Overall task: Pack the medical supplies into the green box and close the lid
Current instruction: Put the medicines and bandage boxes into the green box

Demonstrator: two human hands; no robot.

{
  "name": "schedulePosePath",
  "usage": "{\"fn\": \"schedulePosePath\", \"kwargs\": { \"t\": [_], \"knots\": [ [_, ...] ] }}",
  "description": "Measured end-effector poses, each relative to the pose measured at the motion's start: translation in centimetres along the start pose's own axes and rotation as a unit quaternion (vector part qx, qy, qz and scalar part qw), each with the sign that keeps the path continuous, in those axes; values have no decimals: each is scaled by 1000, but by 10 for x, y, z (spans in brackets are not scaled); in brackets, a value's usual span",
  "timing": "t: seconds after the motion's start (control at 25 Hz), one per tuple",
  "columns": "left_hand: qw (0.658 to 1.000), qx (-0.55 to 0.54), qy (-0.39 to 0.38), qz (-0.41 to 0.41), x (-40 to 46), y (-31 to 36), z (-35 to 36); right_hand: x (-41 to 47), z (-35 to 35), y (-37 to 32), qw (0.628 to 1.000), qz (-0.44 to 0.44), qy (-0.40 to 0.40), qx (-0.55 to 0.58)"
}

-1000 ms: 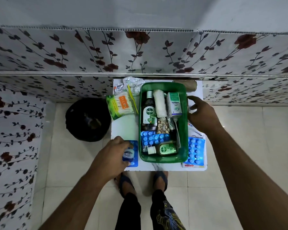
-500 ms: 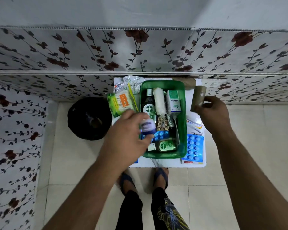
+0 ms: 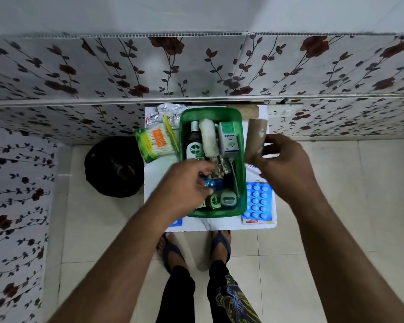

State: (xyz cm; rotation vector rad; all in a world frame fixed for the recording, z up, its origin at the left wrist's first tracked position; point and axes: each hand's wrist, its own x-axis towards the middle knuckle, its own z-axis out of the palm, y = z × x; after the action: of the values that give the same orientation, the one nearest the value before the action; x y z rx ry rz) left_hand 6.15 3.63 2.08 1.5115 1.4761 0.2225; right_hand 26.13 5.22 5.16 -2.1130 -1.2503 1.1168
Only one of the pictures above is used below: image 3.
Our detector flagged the clear plastic bag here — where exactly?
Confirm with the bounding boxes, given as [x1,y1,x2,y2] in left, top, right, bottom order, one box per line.
[156,103,188,130]

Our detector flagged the blue foil tablet strip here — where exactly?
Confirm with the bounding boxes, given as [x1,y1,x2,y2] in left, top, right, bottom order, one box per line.
[202,178,225,193]

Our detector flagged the green packet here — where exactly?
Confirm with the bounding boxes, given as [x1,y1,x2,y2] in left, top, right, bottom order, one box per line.
[135,128,159,164]

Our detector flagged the person's left forearm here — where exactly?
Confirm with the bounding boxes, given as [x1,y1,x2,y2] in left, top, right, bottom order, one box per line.
[49,198,189,323]

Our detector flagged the person's left hand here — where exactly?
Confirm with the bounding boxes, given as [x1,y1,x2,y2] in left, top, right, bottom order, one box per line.
[147,159,217,224]

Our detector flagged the white green medicine box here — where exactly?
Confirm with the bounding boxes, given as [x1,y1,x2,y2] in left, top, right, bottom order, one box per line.
[217,121,240,159]

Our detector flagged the black printed trousers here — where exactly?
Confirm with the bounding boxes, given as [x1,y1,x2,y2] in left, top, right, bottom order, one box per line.
[160,260,262,323]

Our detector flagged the white gauze roll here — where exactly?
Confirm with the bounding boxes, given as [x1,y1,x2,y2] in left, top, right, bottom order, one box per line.
[199,118,221,157]

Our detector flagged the black round bin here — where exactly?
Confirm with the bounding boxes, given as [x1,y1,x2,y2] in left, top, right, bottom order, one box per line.
[84,136,145,199]

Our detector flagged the cotton swab pack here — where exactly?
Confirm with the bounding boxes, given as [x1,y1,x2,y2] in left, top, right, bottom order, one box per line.
[144,122,180,159]

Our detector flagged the green plastic tray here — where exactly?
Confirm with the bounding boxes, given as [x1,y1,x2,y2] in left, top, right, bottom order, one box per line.
[179,107,248,218]

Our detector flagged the white small table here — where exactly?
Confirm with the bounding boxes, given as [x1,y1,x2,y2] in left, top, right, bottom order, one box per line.
[143,104,278,233]

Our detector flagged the dark antiseptic bottle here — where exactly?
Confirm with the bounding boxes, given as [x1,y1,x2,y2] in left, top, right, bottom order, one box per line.
[185,121,204,161]

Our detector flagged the person's right forearm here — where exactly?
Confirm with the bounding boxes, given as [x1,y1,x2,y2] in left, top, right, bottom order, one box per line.
[291,195,404,323]

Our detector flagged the silver blister strip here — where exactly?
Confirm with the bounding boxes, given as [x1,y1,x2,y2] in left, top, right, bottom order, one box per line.
[209,156,236,175]

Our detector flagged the person's right hand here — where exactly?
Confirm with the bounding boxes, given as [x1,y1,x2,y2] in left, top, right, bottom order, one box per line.
[252,133,324,213]

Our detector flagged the brown crepe bandage roll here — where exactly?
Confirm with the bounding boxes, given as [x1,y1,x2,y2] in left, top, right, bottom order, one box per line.
[226,104,260,120]
[248,118,268,162]

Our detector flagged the silver foil packet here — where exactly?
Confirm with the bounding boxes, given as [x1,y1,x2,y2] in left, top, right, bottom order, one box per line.
[145,109,164,127]

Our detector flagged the dark blue sandal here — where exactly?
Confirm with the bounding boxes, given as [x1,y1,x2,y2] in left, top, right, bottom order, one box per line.
[209,230,232,263]
[156,231,186,274]

